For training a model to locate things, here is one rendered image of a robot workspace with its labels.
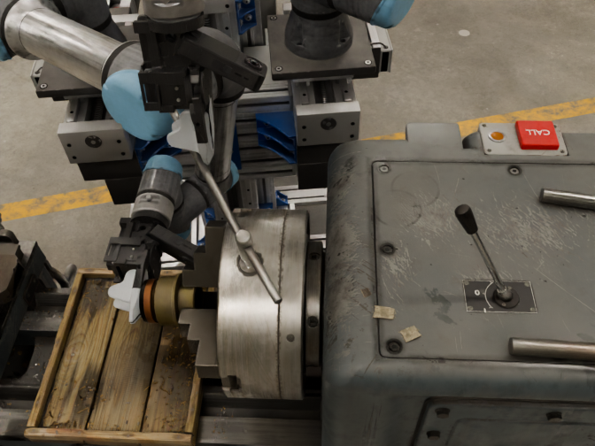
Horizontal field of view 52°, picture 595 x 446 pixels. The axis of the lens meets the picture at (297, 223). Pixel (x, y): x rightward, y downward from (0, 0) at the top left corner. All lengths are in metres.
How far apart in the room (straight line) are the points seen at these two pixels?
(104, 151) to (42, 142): 1.77
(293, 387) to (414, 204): 0.33
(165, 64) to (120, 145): 0.55
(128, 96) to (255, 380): 0.46
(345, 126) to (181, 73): 0.59
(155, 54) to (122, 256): 0.42
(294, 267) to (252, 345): 0.13
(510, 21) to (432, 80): 0.70
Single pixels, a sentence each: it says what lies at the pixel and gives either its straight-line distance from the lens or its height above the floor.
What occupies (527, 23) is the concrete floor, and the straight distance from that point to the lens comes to 3.77.
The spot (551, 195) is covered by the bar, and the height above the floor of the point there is 1.27.
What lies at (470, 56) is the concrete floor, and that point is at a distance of 3.44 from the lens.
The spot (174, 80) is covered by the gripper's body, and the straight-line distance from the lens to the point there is 0.82.
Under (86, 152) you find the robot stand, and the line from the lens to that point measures 1.39.
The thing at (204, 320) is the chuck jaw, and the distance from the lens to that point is 1.01.
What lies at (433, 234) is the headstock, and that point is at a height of 1.25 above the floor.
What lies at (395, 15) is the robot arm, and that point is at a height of 1.31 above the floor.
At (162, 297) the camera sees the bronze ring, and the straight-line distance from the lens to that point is 1.04.
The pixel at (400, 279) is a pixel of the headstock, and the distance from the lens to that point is 0.87.
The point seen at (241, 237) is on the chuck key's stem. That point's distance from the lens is 0.83.
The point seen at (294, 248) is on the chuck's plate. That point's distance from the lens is 0.91.
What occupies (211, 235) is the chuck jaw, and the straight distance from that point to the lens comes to 1.00.
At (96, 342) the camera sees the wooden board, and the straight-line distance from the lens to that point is 1.30.
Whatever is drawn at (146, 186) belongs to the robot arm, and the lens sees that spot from 1.20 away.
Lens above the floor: 1.97
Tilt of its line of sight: 51 degrees down
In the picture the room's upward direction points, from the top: 2 degrees counter-clockwise
